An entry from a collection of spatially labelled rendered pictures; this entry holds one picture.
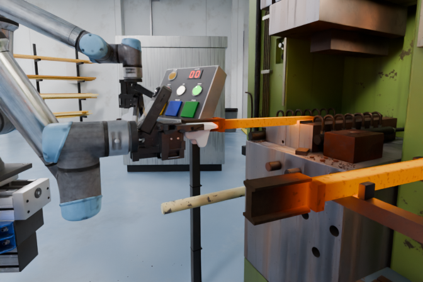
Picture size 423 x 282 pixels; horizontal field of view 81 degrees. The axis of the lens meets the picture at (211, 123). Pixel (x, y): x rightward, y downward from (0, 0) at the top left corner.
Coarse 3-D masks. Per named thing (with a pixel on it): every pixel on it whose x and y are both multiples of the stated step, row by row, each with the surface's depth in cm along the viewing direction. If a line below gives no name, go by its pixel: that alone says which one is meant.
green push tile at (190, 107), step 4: (184, 104) 109; (188, 104) 107; (192, 104) 106; (196, 104) 104; (184, 108) 108; (188, 108) 106; (192, 108) 105; (196, 108) 104; (184, 112) 107; (188, 112) 105; (192, 112) 104; (184, 116) 106; (188, 116) 104; (192, 116) 103
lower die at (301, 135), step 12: (300, 120) 73; (336, 120) 80; (348, 120) 80; (360, 120) 80; (384, 120) 83; (396, 120) 87; (276, 132) 81; (288, 132) 77; (300, 132) 72; (312, 132) 68; (288, 144) 77; (300, 144) 73; (312, 144) 69
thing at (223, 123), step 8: (184, 120) 58; (192, 120) 58; (200, 120) 59; (208, 120) 60; (216, 120) 61; (224, 120) 61; (232, 120) 63; (240, 120) 64; (248, 120) 66; (256, 120) 67; (264, 120) 68; (272, 120) 69; (280, 120) 71; (288, 120) 72; (296, 120) 73; (216, 128) 61; (224, 128) 61
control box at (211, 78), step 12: (168, 72) 127; (180, 72) 121; (192, 72) 116; (204, 72) 112; (216, 72) 108; (168, 84) 123; (180, 84) 117; (192, 84) 113; (204, 84) 108; (216, 84) 108; (180, 96) 114; (192, 96) 109; (204, 96) 105; (216, 96) 109; (180, 108) 110; (204, 108) 103; (180, 120) 107
